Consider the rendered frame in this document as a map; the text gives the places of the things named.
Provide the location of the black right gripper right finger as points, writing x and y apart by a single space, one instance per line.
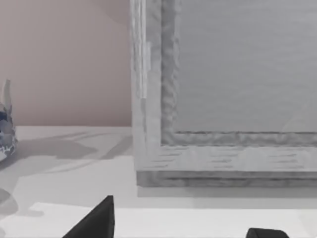
266 233

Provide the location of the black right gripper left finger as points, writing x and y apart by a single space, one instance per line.
99 220

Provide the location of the blue and white bottle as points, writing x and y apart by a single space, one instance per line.
6 134

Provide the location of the grey framed cabinet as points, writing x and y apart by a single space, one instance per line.
223 99

